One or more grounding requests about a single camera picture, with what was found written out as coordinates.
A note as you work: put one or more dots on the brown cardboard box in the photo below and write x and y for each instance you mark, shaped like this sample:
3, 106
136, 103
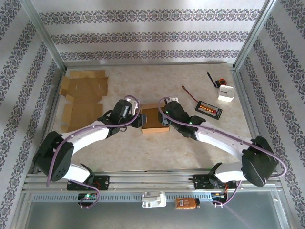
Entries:
152, 117
83, 88

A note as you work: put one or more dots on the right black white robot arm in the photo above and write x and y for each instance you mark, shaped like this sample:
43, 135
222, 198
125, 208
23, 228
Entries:
219, 140

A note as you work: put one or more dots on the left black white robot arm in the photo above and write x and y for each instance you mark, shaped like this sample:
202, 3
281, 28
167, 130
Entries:
88, 134

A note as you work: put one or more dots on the black device with orange print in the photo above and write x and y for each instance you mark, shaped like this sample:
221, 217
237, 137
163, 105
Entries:
208, 109

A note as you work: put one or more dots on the white square clock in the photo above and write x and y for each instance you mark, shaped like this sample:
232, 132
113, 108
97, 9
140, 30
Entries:
226, 95

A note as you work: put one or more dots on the white plastic holder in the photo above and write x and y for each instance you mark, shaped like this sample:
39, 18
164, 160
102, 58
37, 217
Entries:
153, 199

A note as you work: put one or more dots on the orange battery pack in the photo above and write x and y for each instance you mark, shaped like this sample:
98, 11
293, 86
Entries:
186, 204

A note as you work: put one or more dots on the controller board green light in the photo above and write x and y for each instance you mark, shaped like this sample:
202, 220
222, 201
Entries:
87, 196

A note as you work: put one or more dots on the grey metal sheet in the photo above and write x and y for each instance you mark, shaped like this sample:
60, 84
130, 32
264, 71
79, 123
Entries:
152, 218

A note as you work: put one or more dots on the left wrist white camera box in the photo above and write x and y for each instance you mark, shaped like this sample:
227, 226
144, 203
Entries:
134, 103

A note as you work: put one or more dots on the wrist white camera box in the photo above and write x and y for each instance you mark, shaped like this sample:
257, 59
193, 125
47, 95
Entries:
134, 103
172, 98

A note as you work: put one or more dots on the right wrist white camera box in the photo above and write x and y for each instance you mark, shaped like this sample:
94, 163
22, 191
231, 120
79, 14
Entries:
172, 98

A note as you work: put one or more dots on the aluminium mounting rail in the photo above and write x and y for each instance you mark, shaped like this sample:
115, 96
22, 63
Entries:
152, 177

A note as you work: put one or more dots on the aluminium side rail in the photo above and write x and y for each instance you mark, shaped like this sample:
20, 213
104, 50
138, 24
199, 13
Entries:
54, 112
243, 95

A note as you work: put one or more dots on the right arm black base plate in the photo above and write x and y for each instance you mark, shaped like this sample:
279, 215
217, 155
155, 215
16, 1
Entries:
202, 182

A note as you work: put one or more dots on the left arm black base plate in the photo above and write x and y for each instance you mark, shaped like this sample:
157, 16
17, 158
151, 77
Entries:
102, 182

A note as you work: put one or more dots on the aluminium frame post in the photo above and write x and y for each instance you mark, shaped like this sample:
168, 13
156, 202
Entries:
43, 33
256, 33

